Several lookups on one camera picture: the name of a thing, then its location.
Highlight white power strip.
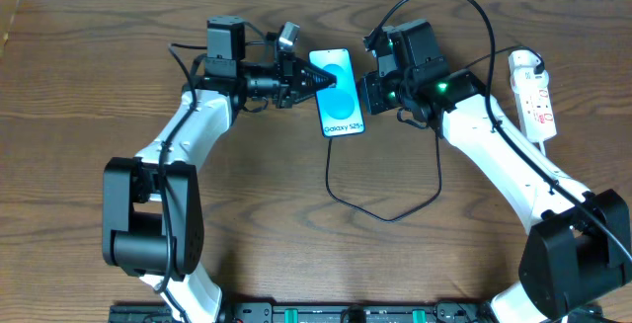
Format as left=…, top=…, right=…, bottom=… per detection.
left=508, top=48, right=557, bottom=144

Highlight black charger plug adapter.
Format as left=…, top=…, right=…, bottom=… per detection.
left=533, top=60, right=545, bottom=75

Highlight blue Galaxy smartphone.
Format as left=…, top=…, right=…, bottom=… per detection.
left=309, top=48, right=365, bottom=138

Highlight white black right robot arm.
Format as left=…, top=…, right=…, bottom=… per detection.
left=359, top=19, right=631, bottom=322

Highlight black mounting rail base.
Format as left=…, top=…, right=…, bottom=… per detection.
left=107, top=301, right=496, bottom=323

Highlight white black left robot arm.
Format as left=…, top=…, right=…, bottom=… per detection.
left=102, top=16, right=337, bottom=322

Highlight black USB charging cable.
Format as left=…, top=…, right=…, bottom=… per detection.
left=324, top=44, right=544, bottom=224

